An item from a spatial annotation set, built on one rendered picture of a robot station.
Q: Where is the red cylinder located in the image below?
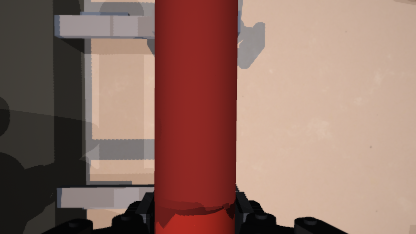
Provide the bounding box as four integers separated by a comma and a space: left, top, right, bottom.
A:
154, 0, 238, 234

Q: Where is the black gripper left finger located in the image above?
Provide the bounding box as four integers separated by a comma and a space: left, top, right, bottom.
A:
42, 192, 155, 234

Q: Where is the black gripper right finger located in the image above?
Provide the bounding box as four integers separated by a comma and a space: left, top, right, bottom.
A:
235, 192, 348, 234

